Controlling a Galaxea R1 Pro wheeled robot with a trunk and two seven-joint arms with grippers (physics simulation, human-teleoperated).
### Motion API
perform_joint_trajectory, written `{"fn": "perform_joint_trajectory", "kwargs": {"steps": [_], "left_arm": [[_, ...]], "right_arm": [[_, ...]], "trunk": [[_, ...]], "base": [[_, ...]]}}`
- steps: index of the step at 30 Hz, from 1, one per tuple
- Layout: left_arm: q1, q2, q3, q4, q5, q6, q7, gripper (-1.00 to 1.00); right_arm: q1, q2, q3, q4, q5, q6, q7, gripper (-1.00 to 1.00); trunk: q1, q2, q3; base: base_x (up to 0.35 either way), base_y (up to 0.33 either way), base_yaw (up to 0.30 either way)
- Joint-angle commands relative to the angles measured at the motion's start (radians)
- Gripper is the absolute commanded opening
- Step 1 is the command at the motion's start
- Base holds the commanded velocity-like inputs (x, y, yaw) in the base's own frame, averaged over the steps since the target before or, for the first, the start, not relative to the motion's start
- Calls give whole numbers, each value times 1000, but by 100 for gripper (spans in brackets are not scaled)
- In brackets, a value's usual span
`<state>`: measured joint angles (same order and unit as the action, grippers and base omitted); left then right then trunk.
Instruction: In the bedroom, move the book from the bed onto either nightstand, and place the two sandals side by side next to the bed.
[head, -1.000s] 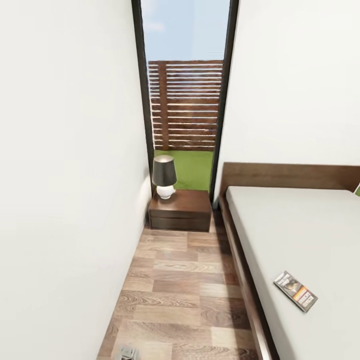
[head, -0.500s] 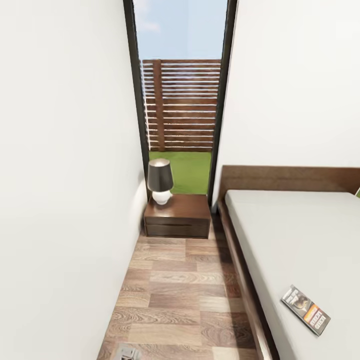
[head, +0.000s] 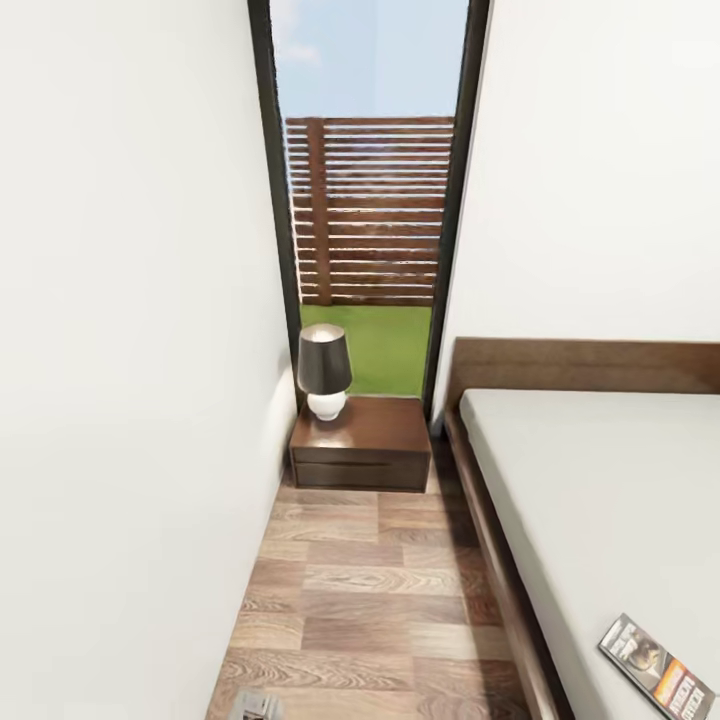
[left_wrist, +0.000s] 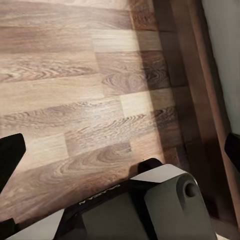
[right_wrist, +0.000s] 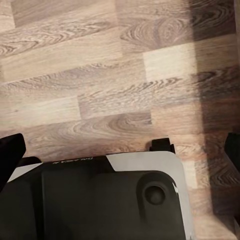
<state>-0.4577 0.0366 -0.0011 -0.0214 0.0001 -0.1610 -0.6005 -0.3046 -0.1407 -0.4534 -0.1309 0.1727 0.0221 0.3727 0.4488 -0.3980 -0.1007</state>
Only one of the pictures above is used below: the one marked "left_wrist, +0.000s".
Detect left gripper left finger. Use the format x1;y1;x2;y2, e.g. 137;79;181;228
0;133;26;193

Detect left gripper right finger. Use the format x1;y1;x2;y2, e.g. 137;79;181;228
224;133;240;172

